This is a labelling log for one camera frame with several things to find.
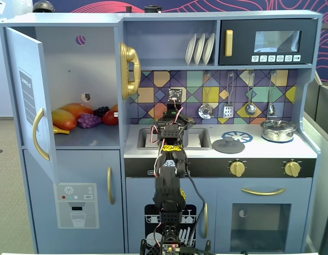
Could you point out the steel ladle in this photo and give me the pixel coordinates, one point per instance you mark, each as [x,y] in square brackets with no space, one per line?
[250,109]

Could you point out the dark microwave door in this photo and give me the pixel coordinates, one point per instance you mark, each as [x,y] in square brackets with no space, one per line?
[240,40]

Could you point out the large orange red mango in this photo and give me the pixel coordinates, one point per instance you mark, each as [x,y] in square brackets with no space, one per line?
[76,109]

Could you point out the steel skimmer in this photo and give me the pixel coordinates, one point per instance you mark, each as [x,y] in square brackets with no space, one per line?
[205,112]

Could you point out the fridge door with dispenser print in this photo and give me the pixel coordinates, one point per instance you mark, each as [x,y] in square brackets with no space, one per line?
[81,167]

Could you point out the purple toy grapes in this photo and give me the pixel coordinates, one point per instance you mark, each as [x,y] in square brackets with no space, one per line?
[89,120]

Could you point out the orange toy fruit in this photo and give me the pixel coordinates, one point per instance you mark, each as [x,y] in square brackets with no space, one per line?
[115,107]

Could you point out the red toy tomato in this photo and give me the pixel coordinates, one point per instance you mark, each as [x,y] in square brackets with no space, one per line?
[109,118]

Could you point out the small orange red mango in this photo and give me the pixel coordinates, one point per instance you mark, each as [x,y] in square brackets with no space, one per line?
[63,119]

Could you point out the gray round lid with knob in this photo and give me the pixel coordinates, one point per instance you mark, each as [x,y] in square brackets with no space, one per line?
[228,146]

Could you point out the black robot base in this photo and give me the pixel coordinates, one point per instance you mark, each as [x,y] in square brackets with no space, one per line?
[169,245]

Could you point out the blue cabinet door with list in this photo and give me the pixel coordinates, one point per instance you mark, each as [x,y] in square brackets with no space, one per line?
[25,66]

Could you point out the blue oven door with window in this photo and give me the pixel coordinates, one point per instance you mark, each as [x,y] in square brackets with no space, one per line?
[262,186]

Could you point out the blue toy kitchen body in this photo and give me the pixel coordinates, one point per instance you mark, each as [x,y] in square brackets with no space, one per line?
[163,47]

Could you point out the steel spoon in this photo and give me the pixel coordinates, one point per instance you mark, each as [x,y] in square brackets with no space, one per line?
[271,109]

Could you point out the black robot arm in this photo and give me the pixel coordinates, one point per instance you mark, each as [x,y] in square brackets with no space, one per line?
[169,186]

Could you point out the dark toy grapes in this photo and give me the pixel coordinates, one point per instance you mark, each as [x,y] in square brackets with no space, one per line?
[101,111]

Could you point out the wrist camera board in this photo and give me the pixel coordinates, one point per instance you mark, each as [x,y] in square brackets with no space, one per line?
[175,95]

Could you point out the steel slotted spatula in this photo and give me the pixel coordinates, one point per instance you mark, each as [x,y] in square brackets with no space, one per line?
[228,112]

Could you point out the steel pot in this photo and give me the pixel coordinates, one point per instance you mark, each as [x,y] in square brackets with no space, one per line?
[276,135]

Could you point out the steel pot lid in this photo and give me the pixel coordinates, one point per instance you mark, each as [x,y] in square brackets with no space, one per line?
[278,124]

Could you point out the yellow toy banana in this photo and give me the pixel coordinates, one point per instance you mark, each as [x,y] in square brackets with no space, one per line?
[60,131]

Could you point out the black helmet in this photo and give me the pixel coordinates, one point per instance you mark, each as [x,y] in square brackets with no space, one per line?
[43,6]

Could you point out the gray toy plate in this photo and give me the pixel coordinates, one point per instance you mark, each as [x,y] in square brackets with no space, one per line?
[190,50]
[199,49]
[209,47]

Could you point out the black round object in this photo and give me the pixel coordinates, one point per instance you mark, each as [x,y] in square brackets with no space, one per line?
[153,8]

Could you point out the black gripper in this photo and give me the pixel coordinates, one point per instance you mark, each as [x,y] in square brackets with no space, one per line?
[171,121]

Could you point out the gray sink basin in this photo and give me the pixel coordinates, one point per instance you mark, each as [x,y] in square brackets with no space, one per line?
[204,138]

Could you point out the gray partition panel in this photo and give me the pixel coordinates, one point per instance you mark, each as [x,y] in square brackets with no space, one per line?
[320,159]

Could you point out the gold toy telephone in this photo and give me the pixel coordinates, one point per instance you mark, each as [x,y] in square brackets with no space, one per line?
[130,53]

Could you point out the gold stove knob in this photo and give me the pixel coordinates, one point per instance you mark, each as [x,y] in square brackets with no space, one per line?
[293,169]
[237,169]

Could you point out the dishwasher door with rack print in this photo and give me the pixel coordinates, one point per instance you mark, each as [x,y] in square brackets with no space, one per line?
[137,194]

